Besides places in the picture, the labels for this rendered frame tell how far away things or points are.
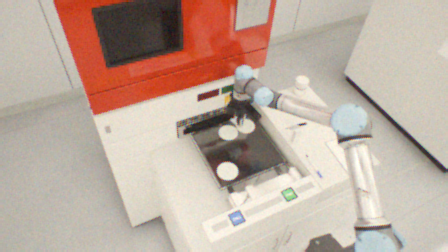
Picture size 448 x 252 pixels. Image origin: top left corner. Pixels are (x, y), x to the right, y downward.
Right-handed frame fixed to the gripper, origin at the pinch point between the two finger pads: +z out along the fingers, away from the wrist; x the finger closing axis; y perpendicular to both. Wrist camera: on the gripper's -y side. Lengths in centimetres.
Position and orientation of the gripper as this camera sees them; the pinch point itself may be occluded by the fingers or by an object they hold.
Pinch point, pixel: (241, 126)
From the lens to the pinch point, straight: 167.3
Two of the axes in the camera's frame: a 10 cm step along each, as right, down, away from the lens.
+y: -8.6, -4.2, 3.0
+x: -5.1, 6.3, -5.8
